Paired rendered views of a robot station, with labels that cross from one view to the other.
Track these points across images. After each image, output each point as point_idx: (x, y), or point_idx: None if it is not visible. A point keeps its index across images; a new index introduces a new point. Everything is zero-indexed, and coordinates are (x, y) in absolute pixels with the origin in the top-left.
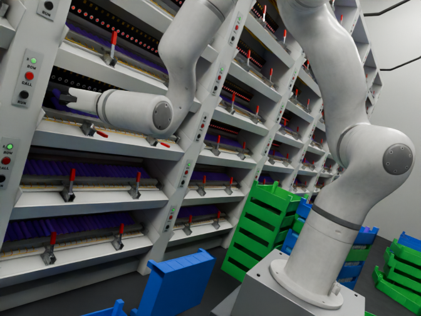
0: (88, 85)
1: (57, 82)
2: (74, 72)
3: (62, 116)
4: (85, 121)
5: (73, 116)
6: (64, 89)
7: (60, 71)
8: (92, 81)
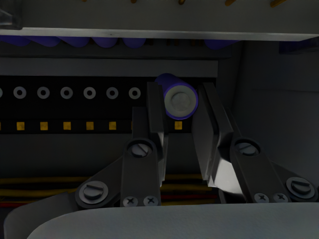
0: (6, 99)
1: (113, 78)
2: (81, 129)
3: (177, 17)
4: (18, 23)
5: (104, 28)
6: (83, 64)
7: (124, 119)
8: (2, 121)
